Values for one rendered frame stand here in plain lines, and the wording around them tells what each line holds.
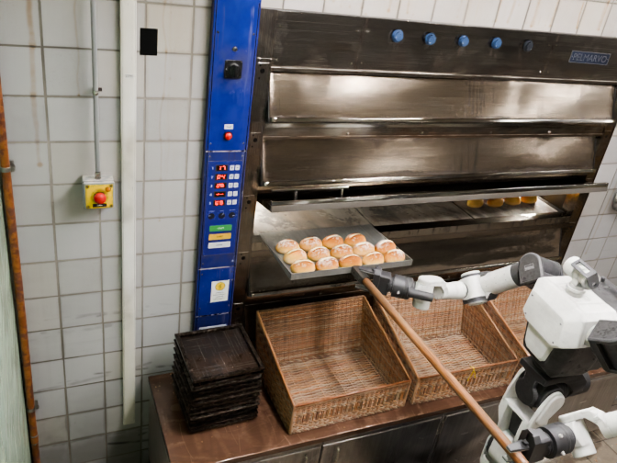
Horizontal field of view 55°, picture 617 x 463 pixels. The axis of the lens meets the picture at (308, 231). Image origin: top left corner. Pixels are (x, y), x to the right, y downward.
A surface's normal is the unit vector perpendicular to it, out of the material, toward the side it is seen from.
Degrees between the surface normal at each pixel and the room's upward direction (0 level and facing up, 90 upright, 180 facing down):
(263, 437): 0
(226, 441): 0
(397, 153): 70
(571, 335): 85
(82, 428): 90
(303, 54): 90
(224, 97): 90
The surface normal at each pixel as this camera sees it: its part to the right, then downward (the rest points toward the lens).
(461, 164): 0.41, 0.15
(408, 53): 0.39, 0.48
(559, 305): -0.58, -0.61
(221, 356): 0.14, -0.87
